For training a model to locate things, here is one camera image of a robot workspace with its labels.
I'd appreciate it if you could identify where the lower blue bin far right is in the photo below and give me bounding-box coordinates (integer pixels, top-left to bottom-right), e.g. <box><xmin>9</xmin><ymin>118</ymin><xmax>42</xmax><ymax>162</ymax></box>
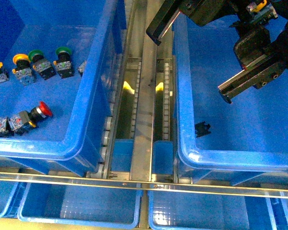
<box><xmin>275</xmin><ymin>192</ymin><xmax>288</xmax><ymax>230</ymax></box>

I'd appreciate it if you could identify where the black plastic clip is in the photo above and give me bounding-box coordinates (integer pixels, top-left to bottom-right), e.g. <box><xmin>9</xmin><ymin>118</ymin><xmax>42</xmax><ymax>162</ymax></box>
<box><xmin>195</xmin><ymin>121</ymin><xmax>211</xmax><ymax>138</ymax></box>

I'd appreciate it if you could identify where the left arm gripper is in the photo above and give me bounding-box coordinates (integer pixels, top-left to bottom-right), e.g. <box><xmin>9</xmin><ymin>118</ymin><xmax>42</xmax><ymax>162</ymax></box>
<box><xmin>146</xmin><ymin>0</ymin><xmax>239</xmax><ymax>45</ymax></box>

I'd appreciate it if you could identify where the lower blue bin far left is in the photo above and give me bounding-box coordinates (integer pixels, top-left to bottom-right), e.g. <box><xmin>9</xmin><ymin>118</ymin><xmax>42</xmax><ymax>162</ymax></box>
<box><xmin>0</xmin><ymin>181</ymin><xmax>19</xmax><ymax>218</ymax></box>

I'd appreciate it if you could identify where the orange-yellow small button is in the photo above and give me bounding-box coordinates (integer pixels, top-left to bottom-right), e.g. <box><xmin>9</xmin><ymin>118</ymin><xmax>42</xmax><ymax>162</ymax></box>
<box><xmin>12</xmin><ymin>54</ymin><xmax>36</xmax><ymax>86</ymax></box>

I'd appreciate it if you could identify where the white roller track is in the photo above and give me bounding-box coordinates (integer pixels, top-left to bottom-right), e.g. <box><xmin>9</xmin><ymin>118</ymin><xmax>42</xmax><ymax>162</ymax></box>
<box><xmin>97</xmin><ymin>54</ymin><xmax>123</xmax><ymax>179</ymax></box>

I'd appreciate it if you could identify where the large yellow mushroom button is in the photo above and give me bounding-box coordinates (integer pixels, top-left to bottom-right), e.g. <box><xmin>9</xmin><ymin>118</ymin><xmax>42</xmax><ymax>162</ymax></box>
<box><xmin>246</xmin><ymin>0</ymin><xmax>278</xmax><ymax>20</ymax></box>

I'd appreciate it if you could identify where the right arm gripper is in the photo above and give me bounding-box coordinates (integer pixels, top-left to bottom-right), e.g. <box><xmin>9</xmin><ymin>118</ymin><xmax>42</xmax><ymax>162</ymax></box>
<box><xmin>218</xmin><ymin>21</ymin><xmax>288</xmax><ymax>104</ymax></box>

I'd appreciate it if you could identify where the red button with double block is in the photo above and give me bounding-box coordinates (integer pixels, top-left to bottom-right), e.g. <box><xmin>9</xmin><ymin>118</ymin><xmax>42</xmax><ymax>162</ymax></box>
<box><xmin>0</xmin><ymin>101</ymin><xmax>53</xmax><ymax>138</ymax></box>

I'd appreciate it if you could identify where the small green button left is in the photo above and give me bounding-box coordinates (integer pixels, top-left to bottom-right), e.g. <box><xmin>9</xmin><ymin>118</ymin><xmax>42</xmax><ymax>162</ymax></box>
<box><xmin>28</xmin><ymin>49</ymin><xmax>56</xmax><ymax>80</ymax></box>

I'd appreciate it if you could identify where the metal centre rail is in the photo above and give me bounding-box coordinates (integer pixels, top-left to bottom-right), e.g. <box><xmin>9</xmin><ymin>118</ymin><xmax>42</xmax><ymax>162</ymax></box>
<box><xmin>129</xmin><ymin>0</ymin><xmax>165</xmax><ymax>182</ymax></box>

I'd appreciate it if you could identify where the blue source bin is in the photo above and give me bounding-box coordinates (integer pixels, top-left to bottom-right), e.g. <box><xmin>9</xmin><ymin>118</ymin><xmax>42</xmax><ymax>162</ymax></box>
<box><xmin>0</xmin><ymin>0</ymin><xmax>126</xmax><ymax>176</ymax></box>

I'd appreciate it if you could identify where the small green button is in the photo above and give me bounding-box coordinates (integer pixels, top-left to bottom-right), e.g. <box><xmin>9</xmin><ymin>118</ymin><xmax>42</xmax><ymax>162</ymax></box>
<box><xmin>53</xmin><ymin>46</ymin><xmax>74</xmax><ymax>79</ymax></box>
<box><xmin>28</xmin><ymin>49</ymin><xmax>56</xmax><ymax>80</ymax></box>

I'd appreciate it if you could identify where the blue target bin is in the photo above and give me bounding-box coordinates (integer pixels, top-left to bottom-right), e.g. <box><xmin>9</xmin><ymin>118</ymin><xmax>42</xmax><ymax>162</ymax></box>
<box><xmin>174</xmin><ymin>0</ymin><xmax>288</xmax><ymax>185</ymax></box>

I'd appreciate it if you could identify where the metal front crossbar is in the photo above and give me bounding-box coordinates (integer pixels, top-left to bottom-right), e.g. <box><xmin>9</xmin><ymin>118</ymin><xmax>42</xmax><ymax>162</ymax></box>
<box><xmin>0</xmin><ymin>172</ymin><xmax>288</xmax><ymax>199</ymax></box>

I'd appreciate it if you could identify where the small green button right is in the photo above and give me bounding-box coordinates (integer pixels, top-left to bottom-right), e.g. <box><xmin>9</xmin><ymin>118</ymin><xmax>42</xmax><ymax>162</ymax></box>
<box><xmin>53</xmin><ymin>46</ymin><xmax>74</xmax><ymax>79</ymax></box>

